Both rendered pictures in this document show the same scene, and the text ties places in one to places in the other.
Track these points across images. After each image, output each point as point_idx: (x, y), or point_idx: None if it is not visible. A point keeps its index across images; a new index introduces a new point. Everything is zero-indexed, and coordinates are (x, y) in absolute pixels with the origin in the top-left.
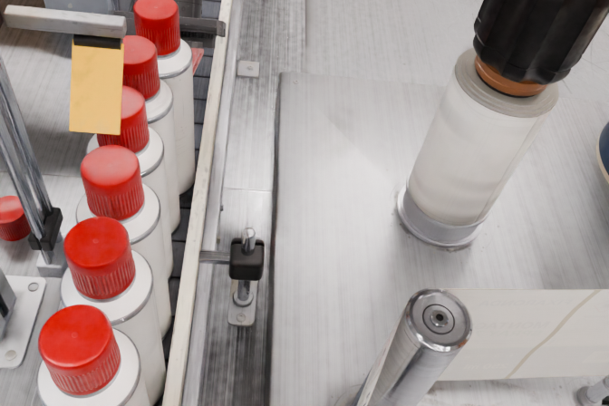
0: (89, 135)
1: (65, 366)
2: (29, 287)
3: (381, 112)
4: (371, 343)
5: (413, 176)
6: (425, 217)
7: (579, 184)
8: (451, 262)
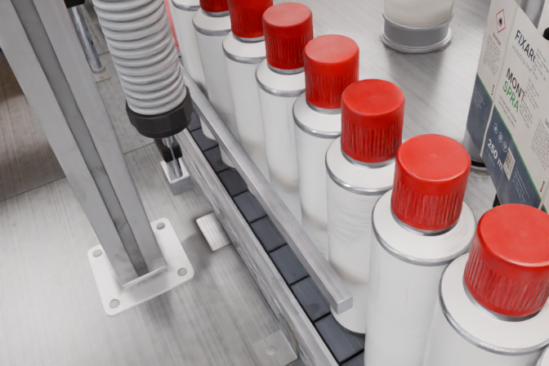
0: (118, 123)
1: (345, 60)
2: (158, 227)
3: (327, 4)
4: (439, 118)
5: (391, 6)
6: (416, 30)
7: None
8: (448, 55)
